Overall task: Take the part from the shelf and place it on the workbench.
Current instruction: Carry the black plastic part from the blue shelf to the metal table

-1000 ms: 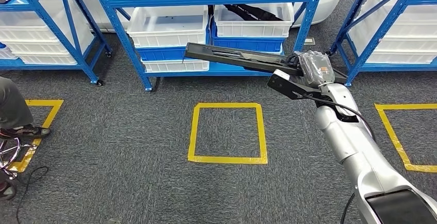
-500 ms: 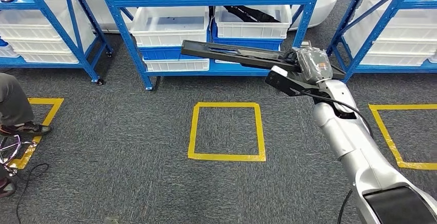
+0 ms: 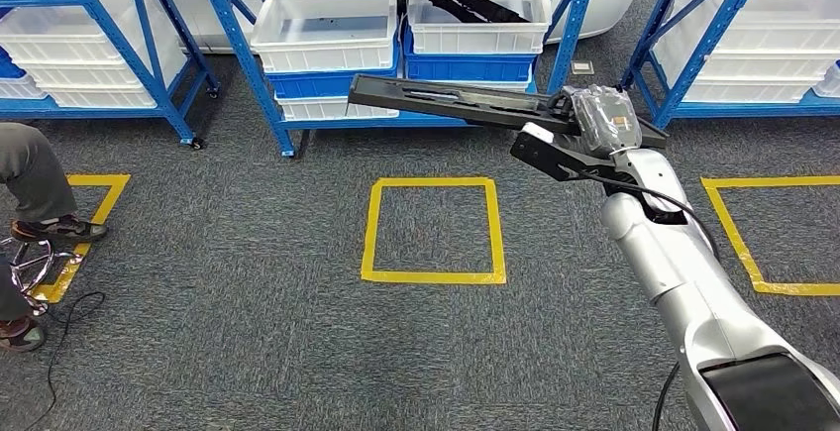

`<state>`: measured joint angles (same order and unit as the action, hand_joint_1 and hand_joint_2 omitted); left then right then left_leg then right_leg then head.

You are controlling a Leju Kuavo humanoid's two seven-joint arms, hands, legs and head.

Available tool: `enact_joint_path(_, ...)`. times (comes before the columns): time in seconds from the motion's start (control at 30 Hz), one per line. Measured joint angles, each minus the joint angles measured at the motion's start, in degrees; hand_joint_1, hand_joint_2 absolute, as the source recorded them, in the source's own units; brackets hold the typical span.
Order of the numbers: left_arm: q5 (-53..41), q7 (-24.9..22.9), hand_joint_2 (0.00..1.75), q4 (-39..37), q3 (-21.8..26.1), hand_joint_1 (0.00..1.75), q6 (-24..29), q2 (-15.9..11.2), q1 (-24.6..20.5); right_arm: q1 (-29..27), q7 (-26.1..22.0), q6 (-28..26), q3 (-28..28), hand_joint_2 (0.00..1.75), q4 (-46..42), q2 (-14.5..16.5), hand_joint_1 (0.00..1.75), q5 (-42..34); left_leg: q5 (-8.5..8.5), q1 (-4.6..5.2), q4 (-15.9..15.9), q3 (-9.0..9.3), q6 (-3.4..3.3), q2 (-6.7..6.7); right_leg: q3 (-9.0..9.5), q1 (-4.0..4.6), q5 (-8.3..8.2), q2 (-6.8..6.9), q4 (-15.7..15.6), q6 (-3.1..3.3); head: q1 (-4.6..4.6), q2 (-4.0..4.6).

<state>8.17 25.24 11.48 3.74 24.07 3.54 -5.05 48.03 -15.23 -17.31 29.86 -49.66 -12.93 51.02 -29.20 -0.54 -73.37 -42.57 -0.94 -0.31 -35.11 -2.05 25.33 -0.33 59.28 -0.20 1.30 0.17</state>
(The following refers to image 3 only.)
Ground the long black plastic part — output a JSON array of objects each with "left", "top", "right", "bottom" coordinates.
[{"left": 348, "top": 73, "right": 670, "bottom": 151}]

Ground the black strip part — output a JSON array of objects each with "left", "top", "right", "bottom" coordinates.
[{"left": 419, "top": 0, "right": 532, "bottom": 25}]

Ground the yellow floor tape square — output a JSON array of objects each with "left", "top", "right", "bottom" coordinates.
[
  {"left": 360, "top": 176, "right": 508, "bottom": 285},
  {"left": 29, "top": 172, "right": 132, "bottom": 305},
  {"left": 699, "top": 175, "right": 840, "bottom": 297}
]

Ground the blue plastic bin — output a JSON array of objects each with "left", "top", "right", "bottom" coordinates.
[
  {"left": 0, "top": 47, "right": 28, "bottom": 81},
  {"left": 401, "top": 24, "right": 541, "bottom": 83},
  {"left": 265, "top": 47, "right": 403, "bottom": 100}
]

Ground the white plastic bin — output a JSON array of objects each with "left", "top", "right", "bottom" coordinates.
[
  {"left": 812, "top": 59, "right": 840, "bottom": 99},
  {"left": 13, "top": 50, "right": 188, "bottom": 90},
  {"left": 0, "top": 73, "right": 49, "bottom": 101},
  {"left": 656, "top": 0, "right": 840, "bottom": 55},
  {"left": 36, "top": 79, "right": 188, "bottom": 110},
  {"left": 459, "top": 75, "right": 538, "bottom": 94},
  {"left": 275, "top": 94, "right": 400, "bottom": 122},
  {"left": 679, "top": 76, "right": 825, "bottom": 105},
  {"left": 0, "top": 0, "right": 188, "bottom": 65},
  {"left": 406, "top": 0, "right": 554, "bottom": 56},
  {"left": 656, "top": 41, "right": 840, "bottom": 84},
  {"left": 251, "top": 0, "right": 400, "bottom": 75}
]

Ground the chrome stool black seat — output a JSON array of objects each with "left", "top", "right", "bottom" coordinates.
[{"left": 0, "top": 236, "right": 85, "bottom": 318}]

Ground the person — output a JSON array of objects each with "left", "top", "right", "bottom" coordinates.
[{"left": 0, "top": 122, "right": 110, "bottom": 355}]

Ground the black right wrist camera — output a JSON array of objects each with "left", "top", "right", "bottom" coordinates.
[{"left": 509, "top": 122, "right": 625, "bottom": 183}]

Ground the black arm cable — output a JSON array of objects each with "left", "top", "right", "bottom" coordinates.
[
  {"left": 651, "top": 362, "right": 682, "bottom": 431},
  {"left": 574, "top": 170, "right": 722, "bottom": 262}
]

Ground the thin black floor cable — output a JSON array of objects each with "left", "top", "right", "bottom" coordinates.
[{"left": 21, "top": 291, "right": 106, "bottom": 431}]

